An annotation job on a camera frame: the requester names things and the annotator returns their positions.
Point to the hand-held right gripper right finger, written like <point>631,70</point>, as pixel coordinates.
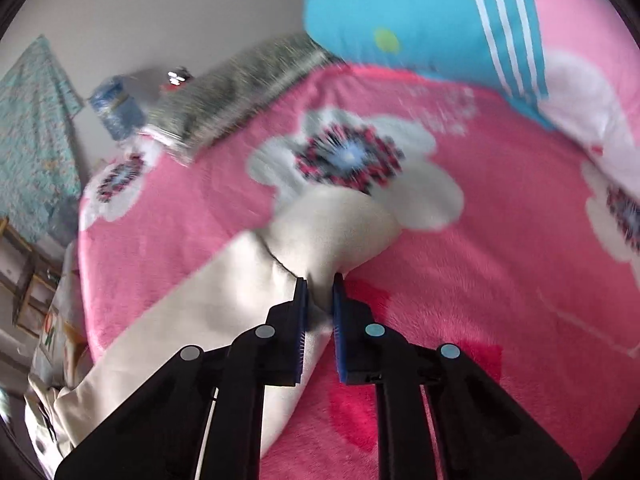
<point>340,332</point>

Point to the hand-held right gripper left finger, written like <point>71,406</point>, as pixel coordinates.
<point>301,332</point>

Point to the cream zip jacket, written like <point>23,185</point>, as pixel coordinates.
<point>225,300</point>

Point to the pink floral blanket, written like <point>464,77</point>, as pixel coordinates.
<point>500,260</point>

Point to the grey patterned mat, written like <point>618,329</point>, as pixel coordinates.
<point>235,85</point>

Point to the red jar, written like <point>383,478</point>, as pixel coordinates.
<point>176,80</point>

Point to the blue water dispenser bottle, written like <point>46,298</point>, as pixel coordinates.
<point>115,105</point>

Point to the blue striped pillow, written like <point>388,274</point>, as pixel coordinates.
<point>400,10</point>

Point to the turquoise floral wall cloth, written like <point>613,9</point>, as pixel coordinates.
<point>30,135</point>

